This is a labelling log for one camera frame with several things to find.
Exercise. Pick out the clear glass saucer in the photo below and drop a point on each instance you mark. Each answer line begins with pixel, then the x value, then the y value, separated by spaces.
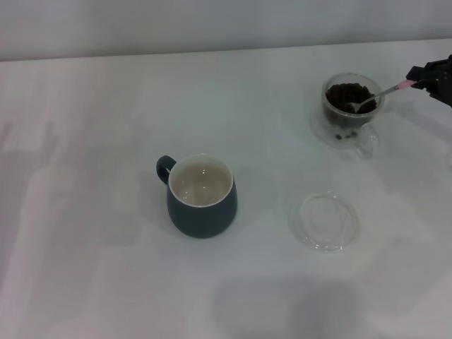
pixel 317 129

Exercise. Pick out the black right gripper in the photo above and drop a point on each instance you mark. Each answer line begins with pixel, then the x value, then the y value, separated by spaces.
pixel 445 72

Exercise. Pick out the loose coffee beans trio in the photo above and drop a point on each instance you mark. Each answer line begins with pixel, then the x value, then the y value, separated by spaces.
pixel 347 136

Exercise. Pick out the dark teal ceramic mug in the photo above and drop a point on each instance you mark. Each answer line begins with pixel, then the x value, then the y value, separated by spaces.
pixel 205 219

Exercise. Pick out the clear glass dish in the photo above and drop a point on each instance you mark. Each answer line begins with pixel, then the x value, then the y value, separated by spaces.
pixel 328 243

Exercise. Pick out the coffee bean heap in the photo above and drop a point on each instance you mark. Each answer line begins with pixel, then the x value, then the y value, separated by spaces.
pixel 339 97

